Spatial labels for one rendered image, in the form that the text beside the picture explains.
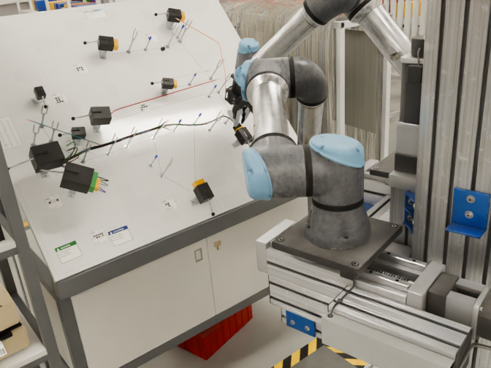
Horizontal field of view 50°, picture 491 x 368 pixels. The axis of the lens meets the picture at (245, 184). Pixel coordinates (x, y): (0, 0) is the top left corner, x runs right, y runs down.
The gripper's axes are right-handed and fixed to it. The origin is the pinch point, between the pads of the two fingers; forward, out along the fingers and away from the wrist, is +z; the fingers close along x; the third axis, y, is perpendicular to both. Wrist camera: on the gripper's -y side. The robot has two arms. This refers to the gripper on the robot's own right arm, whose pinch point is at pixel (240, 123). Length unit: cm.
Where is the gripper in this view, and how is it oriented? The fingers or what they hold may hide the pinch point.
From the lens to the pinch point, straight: 211.7
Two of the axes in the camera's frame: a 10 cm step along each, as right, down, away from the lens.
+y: -6.8, -5.7, 4.7
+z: -1.4, 7.2, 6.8
